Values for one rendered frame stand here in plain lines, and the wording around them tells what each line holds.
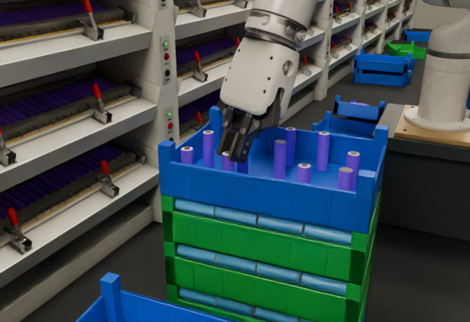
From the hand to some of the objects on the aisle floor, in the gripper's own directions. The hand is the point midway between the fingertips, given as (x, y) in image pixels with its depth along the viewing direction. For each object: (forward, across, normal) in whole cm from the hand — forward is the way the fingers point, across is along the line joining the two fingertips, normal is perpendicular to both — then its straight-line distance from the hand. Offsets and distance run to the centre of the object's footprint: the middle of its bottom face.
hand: (235, 145), depth 70 cm
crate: (-6, -66, +125) cm, 141 cm away
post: (+34, -69, +39) cm, 86 cm away
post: (-20, -124, +156) cm, 200 cm away
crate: (-16, -72, +136) cm, 155 cm away
